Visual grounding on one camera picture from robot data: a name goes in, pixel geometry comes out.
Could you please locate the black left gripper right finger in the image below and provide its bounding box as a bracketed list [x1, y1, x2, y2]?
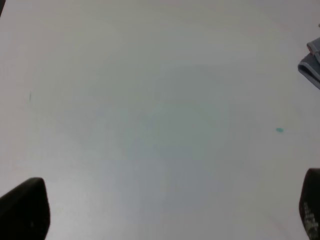
[299, 168, 320, 240]

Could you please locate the grey and orange towel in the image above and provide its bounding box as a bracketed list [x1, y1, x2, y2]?
[297, 37, 320, 89]

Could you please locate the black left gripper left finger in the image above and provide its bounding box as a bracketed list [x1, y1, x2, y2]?
[0, 177, 51, 240]

